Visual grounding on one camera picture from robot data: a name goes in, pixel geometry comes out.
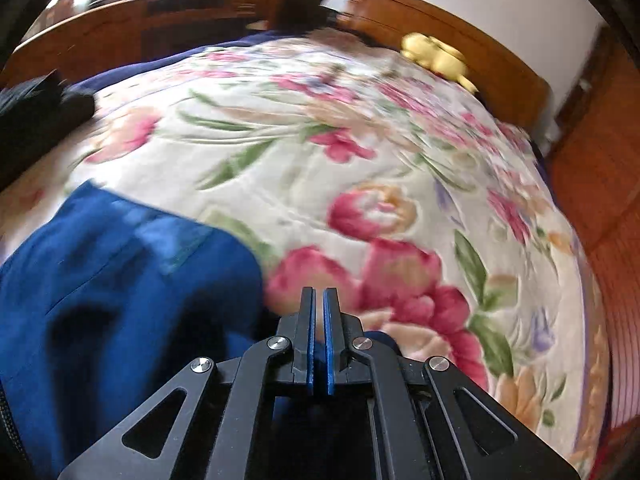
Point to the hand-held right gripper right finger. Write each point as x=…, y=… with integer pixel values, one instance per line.
x=332, y=340

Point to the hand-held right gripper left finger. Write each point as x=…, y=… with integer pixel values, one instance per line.
x=306, y=330

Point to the blue suit jacket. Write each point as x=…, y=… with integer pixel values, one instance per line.
x=125, y=285

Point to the floral blanket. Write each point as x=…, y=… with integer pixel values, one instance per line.
x=300, y=160

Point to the yellow plush toy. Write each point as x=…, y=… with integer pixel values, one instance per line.
x=435, y=55

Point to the navy bed sheet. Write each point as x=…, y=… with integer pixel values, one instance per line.
x=150, y=62

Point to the wooden chair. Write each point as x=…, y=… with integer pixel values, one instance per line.
x=300, y=7

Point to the wooden bed headboard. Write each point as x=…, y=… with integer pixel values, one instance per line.
x=490, y=55

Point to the black cloth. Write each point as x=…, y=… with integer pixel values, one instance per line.
x=35, y=115

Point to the wooden desk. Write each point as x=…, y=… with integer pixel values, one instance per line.
x=125, y=25

